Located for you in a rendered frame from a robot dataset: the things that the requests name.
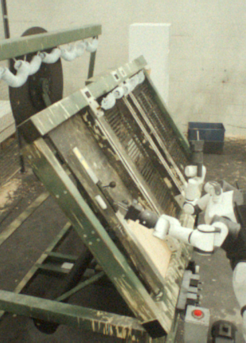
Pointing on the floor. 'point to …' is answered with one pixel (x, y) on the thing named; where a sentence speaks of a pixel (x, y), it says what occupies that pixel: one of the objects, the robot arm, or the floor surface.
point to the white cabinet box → (153, 51)
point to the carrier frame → (26, 302)
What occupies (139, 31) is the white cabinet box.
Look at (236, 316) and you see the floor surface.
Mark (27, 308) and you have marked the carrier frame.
